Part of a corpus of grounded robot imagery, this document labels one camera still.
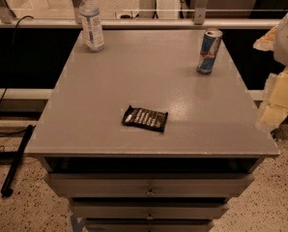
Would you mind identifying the top cabinet drawer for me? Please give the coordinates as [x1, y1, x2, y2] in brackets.
[44, 173, 254, 198]

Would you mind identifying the black rod on floor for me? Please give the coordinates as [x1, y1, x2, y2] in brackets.
[1, 125, 34, 197]

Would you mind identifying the blue silver energy drink can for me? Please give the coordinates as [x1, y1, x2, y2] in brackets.
[197, 28, 223, 74]

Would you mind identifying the grey metal drawer cabinet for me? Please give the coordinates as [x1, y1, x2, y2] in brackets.
[24, 28, 281, 232]

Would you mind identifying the middle cabinet drawer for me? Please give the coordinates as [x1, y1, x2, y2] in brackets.
[70, 201, 229, 220]

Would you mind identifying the clear plastic water bottle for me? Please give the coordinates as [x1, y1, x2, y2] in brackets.
[79, 0, 104, 52]

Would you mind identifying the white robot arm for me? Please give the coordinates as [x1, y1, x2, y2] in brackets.
[253, 13, 288, 132]

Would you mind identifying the cabinet drawer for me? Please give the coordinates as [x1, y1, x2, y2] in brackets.
[85, 219, 214, 232]
[44, 173, 254, 198]
[70, 201, 229, 220]

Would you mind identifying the black rxbar chocolate wrapper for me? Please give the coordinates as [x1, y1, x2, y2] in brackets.
[122, 105, 168, 132]

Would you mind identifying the bottom cabinet drawer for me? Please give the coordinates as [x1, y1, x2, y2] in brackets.
[85, 219, 214, 232]

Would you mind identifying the black cable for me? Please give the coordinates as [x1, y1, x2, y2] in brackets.
[0, 14, 35, 138]

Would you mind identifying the metal window railing frame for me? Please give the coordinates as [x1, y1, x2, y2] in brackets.
[0, 0, 279, 29]

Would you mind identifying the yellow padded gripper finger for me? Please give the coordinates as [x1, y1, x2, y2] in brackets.
[255, 67, 288, 132]

